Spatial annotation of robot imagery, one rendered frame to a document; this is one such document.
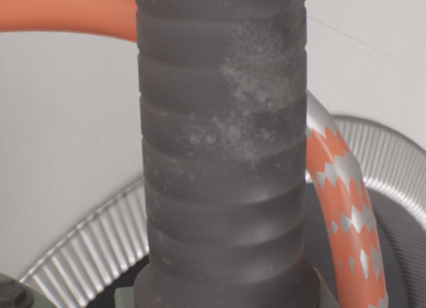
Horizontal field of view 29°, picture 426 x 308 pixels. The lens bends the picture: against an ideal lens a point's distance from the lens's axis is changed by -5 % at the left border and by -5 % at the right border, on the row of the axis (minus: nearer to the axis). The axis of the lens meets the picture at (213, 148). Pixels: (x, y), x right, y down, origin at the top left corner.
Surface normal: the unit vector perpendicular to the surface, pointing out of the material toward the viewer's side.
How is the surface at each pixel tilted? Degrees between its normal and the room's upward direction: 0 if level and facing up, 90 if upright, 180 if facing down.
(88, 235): 86
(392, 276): 4
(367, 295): 70
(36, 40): 90
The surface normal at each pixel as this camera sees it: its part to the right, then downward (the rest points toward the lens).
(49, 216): 0.70, 0.18
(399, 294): -0.66, 0.54
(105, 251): 0.46, 0.34
